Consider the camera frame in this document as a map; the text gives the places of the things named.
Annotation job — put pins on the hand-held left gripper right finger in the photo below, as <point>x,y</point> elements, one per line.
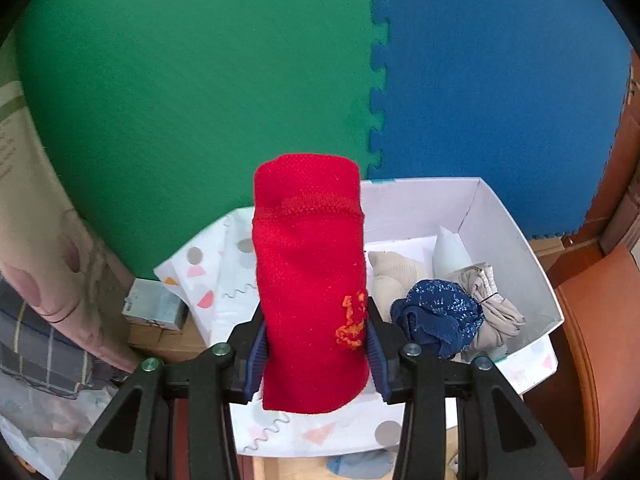
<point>377,360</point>

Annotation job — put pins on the blue foam mat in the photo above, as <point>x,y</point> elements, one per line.
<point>500,85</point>

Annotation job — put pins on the white cardboard box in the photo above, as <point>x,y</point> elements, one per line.
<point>420,205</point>

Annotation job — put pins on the pink floral blanket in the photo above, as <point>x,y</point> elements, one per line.
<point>40,210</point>

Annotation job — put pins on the green foam mat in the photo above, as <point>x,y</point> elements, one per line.
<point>200,85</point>

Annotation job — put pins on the small grey-blue box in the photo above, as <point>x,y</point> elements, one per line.
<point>155,305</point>

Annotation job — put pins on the light blue white underwear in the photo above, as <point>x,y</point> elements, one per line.
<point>450,255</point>

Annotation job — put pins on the red embroidered socks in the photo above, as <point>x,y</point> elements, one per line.
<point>305,270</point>

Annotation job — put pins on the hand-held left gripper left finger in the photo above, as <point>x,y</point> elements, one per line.
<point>257,355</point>

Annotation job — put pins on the brown cardboard box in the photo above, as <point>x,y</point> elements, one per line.
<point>165,342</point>

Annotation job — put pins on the navy floral underwear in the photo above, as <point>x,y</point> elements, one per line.
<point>435,315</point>

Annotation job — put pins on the white plastic bag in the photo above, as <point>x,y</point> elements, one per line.
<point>50,435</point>

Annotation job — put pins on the grey plaid cloth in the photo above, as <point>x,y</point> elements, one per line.
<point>35,345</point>

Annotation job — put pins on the orange wooden chair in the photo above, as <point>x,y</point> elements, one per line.
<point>595,310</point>

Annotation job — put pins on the beige underwear bundle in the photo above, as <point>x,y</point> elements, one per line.
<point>500,320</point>

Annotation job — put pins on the beige sock roll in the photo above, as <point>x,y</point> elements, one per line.
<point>392,275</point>

